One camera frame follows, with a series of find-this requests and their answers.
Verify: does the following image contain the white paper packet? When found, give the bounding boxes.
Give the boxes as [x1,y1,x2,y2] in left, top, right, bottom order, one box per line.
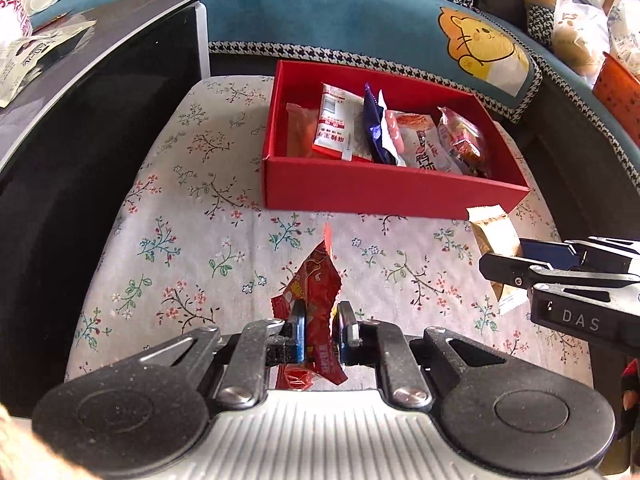
[1,20,96,108]

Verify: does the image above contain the steamed cake clear packet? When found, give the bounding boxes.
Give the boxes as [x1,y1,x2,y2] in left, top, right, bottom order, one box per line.
[286,103,319,158]

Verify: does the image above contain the white plastic bag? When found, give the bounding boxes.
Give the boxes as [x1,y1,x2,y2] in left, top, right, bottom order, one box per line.
[551,0,610,87]

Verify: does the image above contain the white red snack packet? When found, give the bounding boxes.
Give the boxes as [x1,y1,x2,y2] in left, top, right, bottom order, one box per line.
[390,110,440,155]

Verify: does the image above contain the red Trolli candy bag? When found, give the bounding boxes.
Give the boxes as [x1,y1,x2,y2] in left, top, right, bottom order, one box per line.
[271,223,347,390]

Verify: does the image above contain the gold foil snack packet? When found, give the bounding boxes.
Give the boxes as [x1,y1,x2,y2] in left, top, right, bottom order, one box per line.
[468,205,527,315]

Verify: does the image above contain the red white long packet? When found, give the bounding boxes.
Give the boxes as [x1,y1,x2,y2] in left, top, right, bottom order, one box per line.
[311,84,373,162]

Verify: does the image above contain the black glossy side table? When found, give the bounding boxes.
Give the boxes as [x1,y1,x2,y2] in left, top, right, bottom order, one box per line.
[1,0,208,417]

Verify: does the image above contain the orange basket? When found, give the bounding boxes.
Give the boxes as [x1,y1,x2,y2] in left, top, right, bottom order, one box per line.
[592,53,640,145]

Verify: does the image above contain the red clear biscuit packet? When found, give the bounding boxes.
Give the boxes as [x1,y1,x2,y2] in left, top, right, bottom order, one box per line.
[437,106,490,178]

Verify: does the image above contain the floral tablecloth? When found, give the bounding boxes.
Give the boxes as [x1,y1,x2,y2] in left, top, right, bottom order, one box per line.
[66,76,592,384]

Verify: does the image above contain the dark green sofa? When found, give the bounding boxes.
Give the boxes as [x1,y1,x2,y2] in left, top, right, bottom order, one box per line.
[69,0,640,241]

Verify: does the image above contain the purple snack packet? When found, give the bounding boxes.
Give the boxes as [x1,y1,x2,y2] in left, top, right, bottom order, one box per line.
[362,84,395,166]

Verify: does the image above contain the sausage packet pale blue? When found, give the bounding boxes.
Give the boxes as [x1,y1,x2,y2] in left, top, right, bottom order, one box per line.
[378,90,407,167]

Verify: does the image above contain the red cardboard box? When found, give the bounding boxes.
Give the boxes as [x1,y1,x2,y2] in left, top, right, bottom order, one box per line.
[260,58,533,221]

